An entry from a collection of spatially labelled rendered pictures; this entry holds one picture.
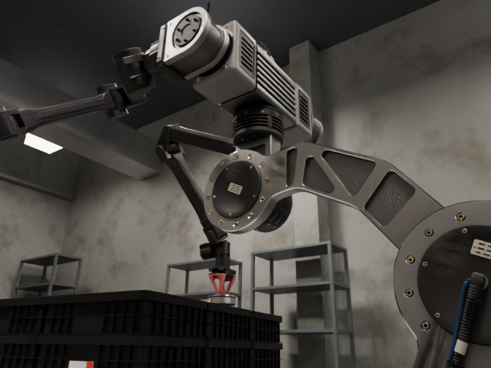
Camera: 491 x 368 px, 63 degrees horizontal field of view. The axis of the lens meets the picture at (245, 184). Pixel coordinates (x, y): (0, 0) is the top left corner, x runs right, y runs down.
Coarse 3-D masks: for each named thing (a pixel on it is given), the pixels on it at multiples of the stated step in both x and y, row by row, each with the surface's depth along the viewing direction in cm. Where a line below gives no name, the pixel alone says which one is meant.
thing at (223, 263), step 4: (216, 256) 157; (220, 256) 155; (224, 256) 155; (228, 256) 158; (216, 260) 156; (220, 260) 155; (224, 260) 155; (228, 260) 156; (216, 264) 155; (220, 264) 154; (224, 264) 154; (228, 264) 155; (212, 268) 152; (216, 268) 152; (220, 268) 151; (224, 268) 152; (228, 268) 154; (220, 272) 155
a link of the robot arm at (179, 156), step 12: (168, 156) 156; (180, 156) 160; (180, 168) 157; (180, 180) 159; (192, 180) 158; (192, 192) 157; (192, 204) 159; (204, 216) 157; (204, 228) 158; (216, 228) 155
